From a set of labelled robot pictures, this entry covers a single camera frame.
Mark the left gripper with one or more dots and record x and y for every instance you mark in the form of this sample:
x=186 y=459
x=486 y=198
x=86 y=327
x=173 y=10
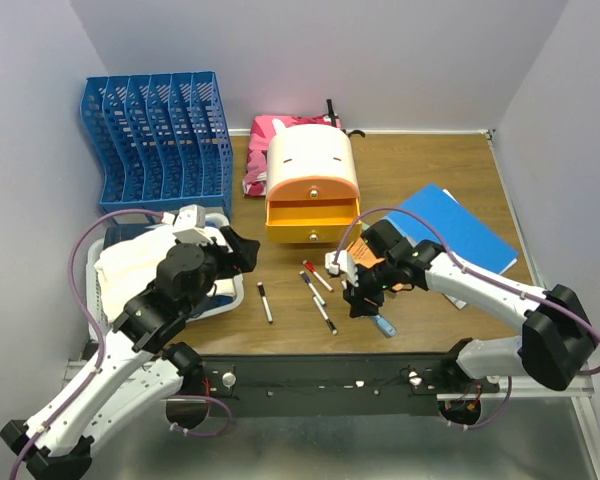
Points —
x=241 y=260

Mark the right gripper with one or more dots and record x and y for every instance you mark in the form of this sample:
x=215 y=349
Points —
x=355 y=296

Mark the black cap whiteboard marker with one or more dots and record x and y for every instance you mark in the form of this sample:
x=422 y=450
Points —
x=265 y=303

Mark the yellow drawer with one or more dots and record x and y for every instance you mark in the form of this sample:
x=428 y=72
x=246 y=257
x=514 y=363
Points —
x=309 y=221

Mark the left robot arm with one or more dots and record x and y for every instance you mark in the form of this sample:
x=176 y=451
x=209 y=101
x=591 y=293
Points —
x=137 y=362

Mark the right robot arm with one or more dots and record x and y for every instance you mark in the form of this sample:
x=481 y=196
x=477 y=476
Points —
x=553 y=340

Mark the blue correction tape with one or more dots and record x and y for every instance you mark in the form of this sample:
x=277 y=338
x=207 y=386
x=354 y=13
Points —
x=386 y=328

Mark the black marker lower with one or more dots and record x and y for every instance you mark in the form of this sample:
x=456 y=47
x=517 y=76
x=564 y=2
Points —
x=325 y=316

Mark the orange paperback book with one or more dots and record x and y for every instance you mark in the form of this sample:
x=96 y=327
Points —
x=362 y=255

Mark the red cap whiteboard marker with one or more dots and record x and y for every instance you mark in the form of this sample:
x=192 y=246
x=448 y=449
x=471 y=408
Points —
x=309 y=266

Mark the pink camouflage cloth bag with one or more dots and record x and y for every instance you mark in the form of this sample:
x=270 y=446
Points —
x=261 y=133

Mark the white mini drawer cabinet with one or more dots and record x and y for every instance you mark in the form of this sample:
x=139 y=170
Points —
x=310 y=150

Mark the white folded cloth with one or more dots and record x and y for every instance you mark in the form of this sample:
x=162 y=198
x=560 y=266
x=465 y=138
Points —
x=125 y=269

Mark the blue document folder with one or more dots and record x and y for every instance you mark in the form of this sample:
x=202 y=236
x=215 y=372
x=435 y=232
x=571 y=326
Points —
x=467 y=236

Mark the white laundry basket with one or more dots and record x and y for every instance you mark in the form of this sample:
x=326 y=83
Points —
x=93 y=288

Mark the blue plastic file organizer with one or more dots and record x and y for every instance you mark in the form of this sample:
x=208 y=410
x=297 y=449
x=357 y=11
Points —
x=162 y=141

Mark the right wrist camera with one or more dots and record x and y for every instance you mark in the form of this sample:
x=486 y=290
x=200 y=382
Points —
x=341 y=263

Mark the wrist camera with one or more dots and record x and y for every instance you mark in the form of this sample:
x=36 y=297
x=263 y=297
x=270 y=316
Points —
x=341 y=263
x=189 y=225

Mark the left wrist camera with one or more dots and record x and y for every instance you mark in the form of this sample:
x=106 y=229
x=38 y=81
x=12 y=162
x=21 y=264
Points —
x=189 y=225

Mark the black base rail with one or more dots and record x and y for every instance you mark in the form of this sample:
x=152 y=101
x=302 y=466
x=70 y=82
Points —
x=325 y=385

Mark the aluminium frame rail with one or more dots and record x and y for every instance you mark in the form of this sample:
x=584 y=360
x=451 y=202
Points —
x=522 y=387

